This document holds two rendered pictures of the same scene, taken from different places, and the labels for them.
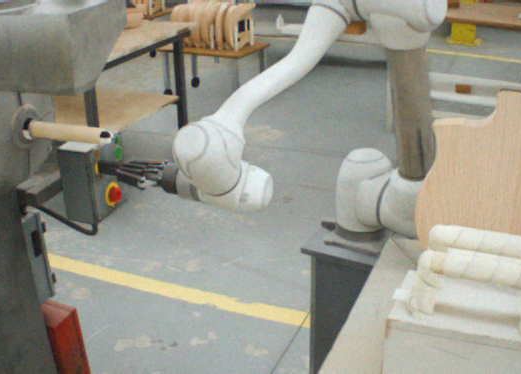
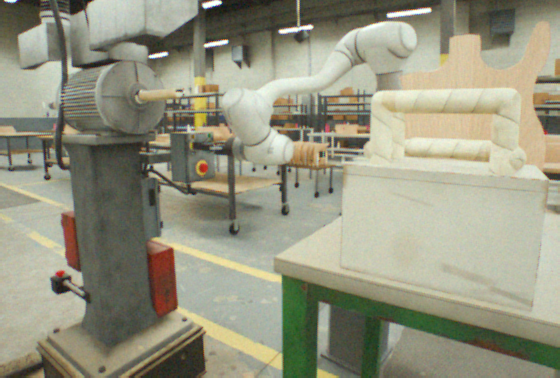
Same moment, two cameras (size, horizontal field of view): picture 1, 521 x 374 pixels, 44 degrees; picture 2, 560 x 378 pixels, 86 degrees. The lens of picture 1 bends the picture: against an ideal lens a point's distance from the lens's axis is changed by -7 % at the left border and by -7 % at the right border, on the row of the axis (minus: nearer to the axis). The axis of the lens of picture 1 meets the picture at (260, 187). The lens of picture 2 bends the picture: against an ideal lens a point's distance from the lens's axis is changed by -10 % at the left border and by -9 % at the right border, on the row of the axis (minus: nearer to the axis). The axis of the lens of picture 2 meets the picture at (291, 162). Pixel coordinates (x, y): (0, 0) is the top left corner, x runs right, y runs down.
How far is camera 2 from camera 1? 0.64 m
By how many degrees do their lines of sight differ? 19
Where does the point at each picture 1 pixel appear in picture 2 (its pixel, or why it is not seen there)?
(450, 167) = not seen: hidden behind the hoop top
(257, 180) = (281, 139)
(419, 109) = not seen: hidden behind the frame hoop
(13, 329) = (117, 246)
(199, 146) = (236, 96)
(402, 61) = (386, 81)
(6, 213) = (128, 165)
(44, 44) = (132, 2)
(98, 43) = (171, 12)
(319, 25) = (333, 61)
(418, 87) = not seen: hidden behind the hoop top
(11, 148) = (125, 105)
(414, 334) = (371, 179)
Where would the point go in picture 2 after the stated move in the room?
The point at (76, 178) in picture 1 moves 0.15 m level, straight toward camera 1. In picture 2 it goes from (178, 151) to (170, 155)
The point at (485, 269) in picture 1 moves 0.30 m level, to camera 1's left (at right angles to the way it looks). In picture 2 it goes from (440, 93) to (224, 94)
